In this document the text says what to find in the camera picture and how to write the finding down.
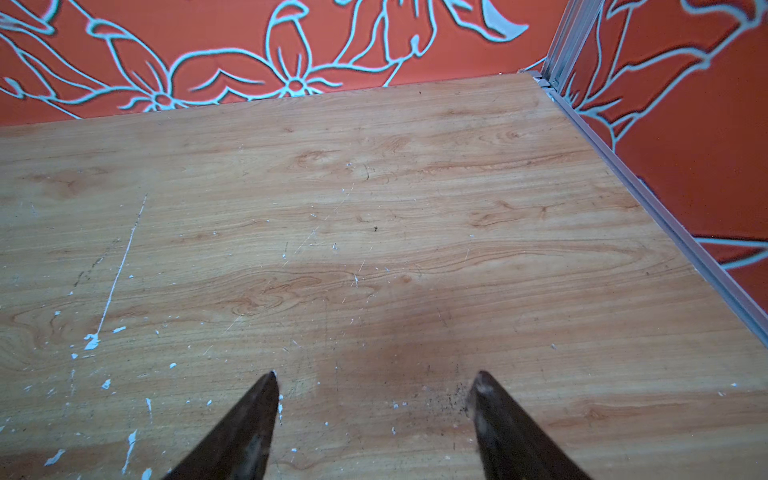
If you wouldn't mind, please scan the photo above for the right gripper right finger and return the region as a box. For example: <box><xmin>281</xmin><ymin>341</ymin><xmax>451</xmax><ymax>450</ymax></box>
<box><xmin>467</xmin><ymin>370</ymin><xmax>589</xmax><ymax>479</ymax></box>

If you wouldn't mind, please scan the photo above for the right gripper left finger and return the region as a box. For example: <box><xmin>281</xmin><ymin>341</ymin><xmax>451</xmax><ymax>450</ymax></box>
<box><xmin>165</xmin><ymin>372</ymin><xmax>279</xmax><ymax>479</ymax></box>

